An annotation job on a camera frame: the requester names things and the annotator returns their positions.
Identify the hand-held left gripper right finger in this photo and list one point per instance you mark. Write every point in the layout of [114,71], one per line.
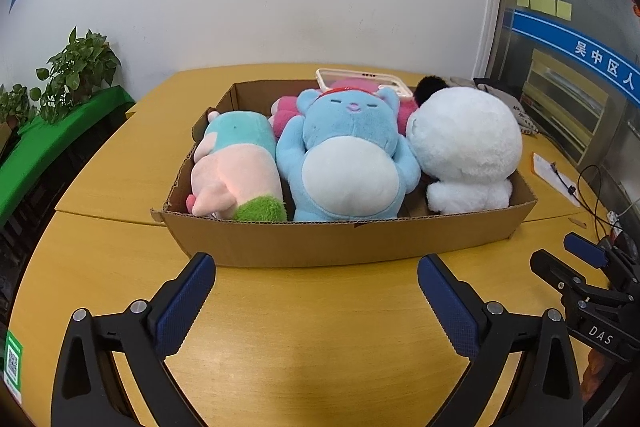
[445,302]

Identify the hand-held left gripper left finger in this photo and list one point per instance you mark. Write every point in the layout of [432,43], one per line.
[187,302]

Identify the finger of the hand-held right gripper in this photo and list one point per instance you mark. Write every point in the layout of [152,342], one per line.
[585,249]
[552,269]

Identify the brown cardboard box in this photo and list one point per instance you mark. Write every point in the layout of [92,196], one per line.
[325,242]

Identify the teal pink plush doll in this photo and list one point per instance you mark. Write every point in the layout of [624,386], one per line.
[235,167]

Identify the white plush toy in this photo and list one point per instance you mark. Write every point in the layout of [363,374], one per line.
[465,142]

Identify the blue plush toy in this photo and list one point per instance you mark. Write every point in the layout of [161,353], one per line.
[345,157]

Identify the pink plush bear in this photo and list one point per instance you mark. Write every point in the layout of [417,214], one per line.
[286,107]

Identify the clear phone case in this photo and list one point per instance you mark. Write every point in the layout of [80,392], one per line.
[325,77]

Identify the person's right hand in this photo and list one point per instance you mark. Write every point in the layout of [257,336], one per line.
[595,369]

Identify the wooden stick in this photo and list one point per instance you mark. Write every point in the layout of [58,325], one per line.
[580,223]

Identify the white paper card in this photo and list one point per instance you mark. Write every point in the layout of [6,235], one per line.
[547,174]

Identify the grey folded cloth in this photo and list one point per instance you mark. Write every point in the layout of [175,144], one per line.
[500,94]

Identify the green square sticker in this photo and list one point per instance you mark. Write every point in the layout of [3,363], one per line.
[14,364]

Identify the blue window banner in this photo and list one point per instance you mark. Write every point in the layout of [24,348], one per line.
[575,44]

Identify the brown flat board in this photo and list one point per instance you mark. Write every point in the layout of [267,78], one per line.
[3,137]

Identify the large leafy potted plant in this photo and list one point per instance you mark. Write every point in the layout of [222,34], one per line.
[75,67]

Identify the small leafy potted plant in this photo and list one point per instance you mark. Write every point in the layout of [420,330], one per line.
[15,104]

